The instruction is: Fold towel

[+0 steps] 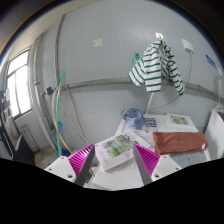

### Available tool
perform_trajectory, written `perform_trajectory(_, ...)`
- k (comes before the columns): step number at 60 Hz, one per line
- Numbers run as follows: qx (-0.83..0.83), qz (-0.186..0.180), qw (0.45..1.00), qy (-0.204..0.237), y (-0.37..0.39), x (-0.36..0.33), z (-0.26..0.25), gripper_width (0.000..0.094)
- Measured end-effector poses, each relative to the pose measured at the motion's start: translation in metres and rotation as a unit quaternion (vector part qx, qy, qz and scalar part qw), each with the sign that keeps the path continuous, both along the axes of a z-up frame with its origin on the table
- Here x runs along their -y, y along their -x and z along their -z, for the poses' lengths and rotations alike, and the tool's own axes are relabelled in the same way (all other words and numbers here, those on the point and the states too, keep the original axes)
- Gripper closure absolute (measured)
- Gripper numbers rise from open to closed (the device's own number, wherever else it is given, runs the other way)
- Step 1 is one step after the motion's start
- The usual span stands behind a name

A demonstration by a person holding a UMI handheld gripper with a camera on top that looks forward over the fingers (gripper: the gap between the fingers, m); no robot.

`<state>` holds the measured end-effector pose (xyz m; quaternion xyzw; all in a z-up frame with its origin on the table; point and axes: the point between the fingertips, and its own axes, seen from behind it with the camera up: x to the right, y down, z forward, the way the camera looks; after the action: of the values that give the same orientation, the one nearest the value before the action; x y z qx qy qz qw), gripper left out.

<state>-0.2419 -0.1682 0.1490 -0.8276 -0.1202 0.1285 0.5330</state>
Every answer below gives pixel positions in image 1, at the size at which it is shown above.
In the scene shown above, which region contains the white wall socket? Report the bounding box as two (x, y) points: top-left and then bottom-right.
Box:
(93, 38), (103, 47)

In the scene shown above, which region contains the white appliance at right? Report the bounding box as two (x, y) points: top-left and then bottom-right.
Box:
(205, 109), (224, 160)

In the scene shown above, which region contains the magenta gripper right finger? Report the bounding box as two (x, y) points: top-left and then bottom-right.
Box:
(133, 144), (160, 185)

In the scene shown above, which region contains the white washing machine top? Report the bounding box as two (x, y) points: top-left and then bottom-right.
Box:
(92, 114), (210, 191)

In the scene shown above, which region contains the horizontal grey wall pipe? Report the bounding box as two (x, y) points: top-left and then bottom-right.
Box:
(63, 78), (224, 102)

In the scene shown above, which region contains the window with frame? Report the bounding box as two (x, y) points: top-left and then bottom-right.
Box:
(6, 50), (31, 117)

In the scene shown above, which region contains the white box with green picture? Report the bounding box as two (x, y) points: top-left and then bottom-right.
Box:
(95, 130), (150, 171)

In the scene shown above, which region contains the beige hose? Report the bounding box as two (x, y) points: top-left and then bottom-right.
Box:
(51, 87), (73, 155)

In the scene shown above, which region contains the printed sheet with picture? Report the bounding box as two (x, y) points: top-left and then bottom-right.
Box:
(167, 113), (193, 127)

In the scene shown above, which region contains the white radiator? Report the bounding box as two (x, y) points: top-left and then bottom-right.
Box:
(20, 125), (39, 153)

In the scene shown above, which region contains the green white striped shirt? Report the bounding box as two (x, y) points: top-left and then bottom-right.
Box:
(128, 40), (185, 95)

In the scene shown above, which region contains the blue crumpled cloth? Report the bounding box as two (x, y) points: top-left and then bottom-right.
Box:
(121, 108), (145, 130)

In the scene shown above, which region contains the white wall box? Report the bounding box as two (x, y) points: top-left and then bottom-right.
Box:
(182, 39), (194, 53)

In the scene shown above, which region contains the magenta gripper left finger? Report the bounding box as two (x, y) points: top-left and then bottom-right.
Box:
(68, 145), (95, 186)

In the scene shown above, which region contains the green hose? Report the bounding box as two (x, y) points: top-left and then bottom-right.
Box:
(55, 69), (66, 157)

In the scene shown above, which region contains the brown folded towel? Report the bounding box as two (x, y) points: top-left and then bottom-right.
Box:
(153, 132), (208, 155)

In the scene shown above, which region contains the green bottle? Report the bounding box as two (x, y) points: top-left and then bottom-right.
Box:
(133, 53), (142, 65)

